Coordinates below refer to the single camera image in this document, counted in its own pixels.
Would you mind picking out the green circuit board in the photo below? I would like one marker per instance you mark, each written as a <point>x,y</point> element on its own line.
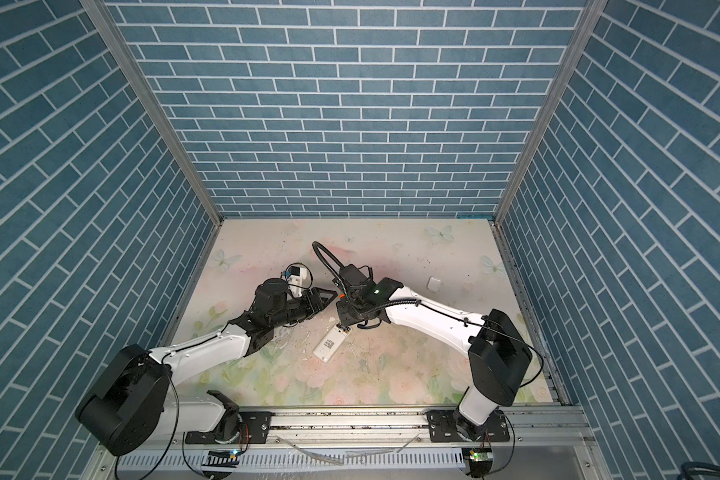
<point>221,461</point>
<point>479,461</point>

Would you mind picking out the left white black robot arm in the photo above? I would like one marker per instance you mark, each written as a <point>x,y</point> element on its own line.
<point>135,398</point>

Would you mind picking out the right green circuit board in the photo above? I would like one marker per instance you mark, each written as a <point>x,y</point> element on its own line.
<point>479,461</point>

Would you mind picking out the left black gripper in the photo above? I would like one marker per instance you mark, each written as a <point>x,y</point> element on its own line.
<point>316,300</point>

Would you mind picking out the white air conditioner remote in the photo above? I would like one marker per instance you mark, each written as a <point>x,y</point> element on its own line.
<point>330,343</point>

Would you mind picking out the left green circuit board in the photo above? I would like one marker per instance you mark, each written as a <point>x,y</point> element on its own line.
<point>221,461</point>

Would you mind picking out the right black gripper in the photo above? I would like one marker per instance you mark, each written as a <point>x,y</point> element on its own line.
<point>343,317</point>

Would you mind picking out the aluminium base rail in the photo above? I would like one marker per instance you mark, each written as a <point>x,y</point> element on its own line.
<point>545,441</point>

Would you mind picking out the white battery cover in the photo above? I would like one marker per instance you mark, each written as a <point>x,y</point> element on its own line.
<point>434,284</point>

